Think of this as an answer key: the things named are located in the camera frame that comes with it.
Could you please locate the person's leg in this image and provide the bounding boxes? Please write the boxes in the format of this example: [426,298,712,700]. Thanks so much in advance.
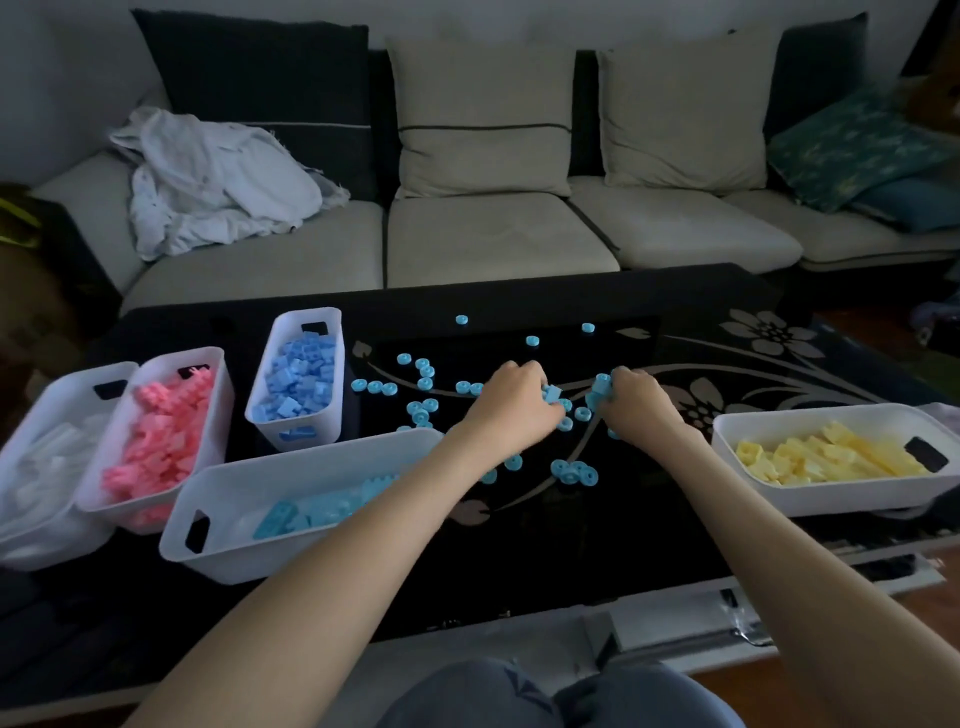
[554,663,748,728]
[374,658,564,728]

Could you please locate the glossy brown shopping bag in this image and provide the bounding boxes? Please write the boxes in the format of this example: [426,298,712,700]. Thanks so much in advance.
[0,183,121,391]

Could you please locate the person's right leg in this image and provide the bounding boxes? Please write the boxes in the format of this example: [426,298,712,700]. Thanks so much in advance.
[554,663,748,728]

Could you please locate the teal patterned cushion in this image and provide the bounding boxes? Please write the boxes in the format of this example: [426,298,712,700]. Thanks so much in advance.
[766,86,960,215]

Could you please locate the person's left hand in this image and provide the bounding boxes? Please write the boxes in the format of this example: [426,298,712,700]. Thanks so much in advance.
[458,359,568,460]

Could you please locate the person's right hand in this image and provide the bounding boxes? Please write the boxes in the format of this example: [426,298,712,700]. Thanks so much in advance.
[596,365,706,453]

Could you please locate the beige back cushion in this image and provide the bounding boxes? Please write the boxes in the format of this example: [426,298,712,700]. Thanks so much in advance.
[386,37,577,200]
[596,26,783,195]

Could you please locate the brown bear plush cushion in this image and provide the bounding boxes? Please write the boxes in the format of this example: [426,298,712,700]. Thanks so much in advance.
[903,22,960,136]

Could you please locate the yellow bag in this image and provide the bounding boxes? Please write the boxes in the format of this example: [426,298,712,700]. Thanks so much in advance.
[0,196,43,250]

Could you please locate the person's left leg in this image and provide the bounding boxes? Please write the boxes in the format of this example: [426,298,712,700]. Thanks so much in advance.
[374,658,564,728]

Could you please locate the person's right forearm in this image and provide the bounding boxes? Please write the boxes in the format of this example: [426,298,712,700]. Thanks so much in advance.
[656,427,960,728]

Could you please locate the dark grey back cushion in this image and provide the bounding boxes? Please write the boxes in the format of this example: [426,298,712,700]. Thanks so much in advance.
[764,11,870,144]

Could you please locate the metal drawer handle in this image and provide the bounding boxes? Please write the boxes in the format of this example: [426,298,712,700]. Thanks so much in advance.
[719,588,774,648]

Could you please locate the blue cushion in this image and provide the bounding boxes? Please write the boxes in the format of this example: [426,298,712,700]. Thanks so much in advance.
[851,176,960,234]

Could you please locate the person's left forearm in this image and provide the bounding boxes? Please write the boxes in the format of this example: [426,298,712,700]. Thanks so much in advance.
[123,423,496,728]

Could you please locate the crumpled white cloth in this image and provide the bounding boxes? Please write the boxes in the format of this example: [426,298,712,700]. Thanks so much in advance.
[108,106,352,262]

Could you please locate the lavender plastic bag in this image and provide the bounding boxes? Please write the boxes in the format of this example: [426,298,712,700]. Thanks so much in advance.
[918,401,960,436]

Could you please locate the black glass coffee table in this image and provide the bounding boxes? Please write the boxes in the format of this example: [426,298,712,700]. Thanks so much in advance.
[0,262,960,721]

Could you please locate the grey sofa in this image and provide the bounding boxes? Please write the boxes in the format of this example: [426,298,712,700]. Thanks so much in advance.
[29,7,960,316]

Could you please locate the pile of colorful blocks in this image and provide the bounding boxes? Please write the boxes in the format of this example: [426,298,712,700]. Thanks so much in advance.
[350,313,620,489]

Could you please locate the pile of white blocks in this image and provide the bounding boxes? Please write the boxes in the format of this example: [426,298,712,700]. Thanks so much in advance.
[0,416,110,541]

